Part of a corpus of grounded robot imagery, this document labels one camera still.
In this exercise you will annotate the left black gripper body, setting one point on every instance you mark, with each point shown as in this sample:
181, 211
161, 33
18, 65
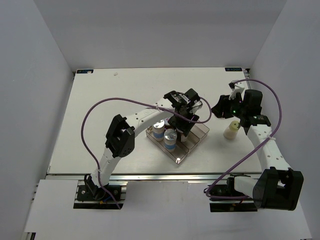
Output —
181, 124

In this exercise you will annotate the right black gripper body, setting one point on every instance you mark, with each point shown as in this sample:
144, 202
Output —
236, 108

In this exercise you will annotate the brown spice jar red label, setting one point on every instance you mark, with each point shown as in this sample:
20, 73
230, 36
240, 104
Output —
181, 136

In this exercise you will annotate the blue label bottle silver cap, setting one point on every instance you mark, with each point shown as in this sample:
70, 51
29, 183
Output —
158, 130

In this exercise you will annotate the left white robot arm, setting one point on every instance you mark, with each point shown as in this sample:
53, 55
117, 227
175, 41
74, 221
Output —
179, 108

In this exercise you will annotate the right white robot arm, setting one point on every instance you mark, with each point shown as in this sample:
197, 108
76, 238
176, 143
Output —
279, 186

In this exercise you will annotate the clear plastic organizer tray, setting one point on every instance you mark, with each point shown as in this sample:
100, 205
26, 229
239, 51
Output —
197, 134

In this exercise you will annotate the yellow cap spice bottle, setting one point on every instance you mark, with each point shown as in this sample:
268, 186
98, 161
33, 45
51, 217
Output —
231, 131

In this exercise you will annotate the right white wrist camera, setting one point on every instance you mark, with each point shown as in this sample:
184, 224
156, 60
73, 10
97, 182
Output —
236, 87

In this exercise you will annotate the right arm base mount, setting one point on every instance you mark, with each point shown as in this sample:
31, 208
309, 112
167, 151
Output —
226, 200

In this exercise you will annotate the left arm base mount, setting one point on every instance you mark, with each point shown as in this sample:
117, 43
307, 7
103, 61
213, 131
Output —
92, 197

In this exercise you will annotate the aluminium table front rail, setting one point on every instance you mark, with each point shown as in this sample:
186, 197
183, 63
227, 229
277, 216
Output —
139, 177

